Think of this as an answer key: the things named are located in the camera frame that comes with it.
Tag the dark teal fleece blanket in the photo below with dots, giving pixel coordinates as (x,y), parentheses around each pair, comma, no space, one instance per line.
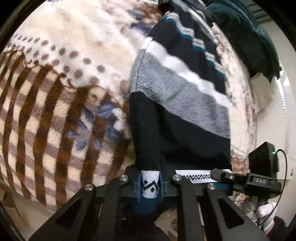
(250,41)

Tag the navy striped knit sweater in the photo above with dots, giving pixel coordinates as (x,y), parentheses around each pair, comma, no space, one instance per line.
(178,103)

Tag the black camera box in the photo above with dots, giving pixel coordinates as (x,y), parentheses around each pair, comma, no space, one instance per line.
(263,161)

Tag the floral fleece blanket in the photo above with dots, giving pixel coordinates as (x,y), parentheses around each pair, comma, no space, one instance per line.
(65,93)

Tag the white gloved right hand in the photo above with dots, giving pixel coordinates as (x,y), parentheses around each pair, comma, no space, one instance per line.
(264,214)

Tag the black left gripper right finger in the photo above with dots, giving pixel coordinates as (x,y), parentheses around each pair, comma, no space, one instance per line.
(205,211)

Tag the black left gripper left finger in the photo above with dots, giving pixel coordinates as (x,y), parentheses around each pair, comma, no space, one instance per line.
(94,212)

